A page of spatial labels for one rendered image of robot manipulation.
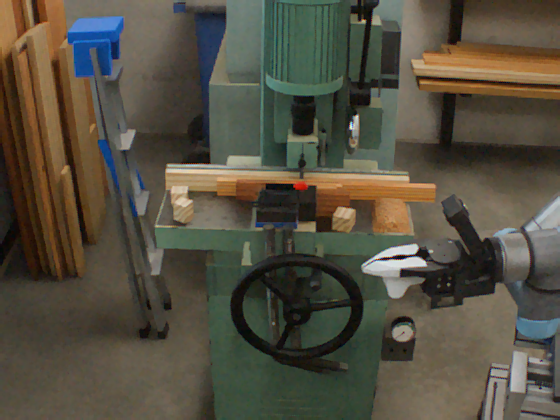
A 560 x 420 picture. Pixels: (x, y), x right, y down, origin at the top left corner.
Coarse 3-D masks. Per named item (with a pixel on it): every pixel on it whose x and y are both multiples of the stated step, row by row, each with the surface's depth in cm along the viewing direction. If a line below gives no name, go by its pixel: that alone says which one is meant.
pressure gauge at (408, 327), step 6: (396, 318) 192; (402, 318) 191; (408, 318) 191; (396, 324) 190; (402, 324) 190; (408, 324) 190; (414, 324) 191; (396, 330) 191; (402, 330) 191; (408, 330) 191; (414, 330) 190; (396, 336) 192; (402, 336) 192; (408, 336) 192; (414, 336) 191
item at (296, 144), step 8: (288, 128) 194; (288, 136) 189; (296, 136) 189; (304, 136) 189; (312, 136) 189; (288, 144) 187; (296, 144) 187; (304, 144) 187; (312, 144) 187; (288, 152) 188; (296, 152) 188; (304, 152) 188; (312, 152) 188; (288, 160) 189; (296, 160) 189; (312, 160) 189
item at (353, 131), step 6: (354, 108) 202; (348, 114) 202; (354, 114) 200; (354, 120) 199; (348, 126) 203; (354, 126) 198; (348, 132) 200; (354, 132) 198; (348, 138) 200; (354, 138) 199; (348, 144) 201; (354, 144) 200; (348, 150) 202; (354, 150) 201
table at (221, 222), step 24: (168, 192) 200; (192, 192) 200; (216, 192) 200; (168, 216) 190; (216, 216) 190; (240, 216) 191; (360, 216) 191; (408, 216) 192; (168, 240) 188; (192, 240) 187; (216, 240) 187; (240, 240) 187; (336, 240) 186; (360, 240) 186; (384, 240) 185; (408, 240) 185
